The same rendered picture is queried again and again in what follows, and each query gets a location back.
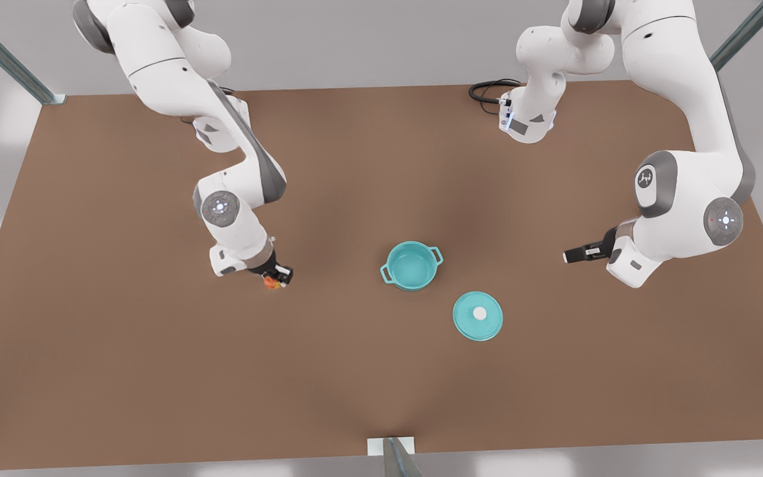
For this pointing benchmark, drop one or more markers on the orange-brown potato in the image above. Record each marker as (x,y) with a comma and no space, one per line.
(271,283)

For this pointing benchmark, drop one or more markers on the teal lid with white knob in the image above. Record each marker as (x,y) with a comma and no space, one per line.
(478,316)

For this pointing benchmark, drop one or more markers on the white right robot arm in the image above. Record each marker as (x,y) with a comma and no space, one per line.
(176,79)

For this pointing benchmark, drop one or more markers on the silver frame post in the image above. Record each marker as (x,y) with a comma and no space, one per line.
(4,56)
(746,33)
(395,457)

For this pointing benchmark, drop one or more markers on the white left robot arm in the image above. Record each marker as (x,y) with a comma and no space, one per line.
(679,179)

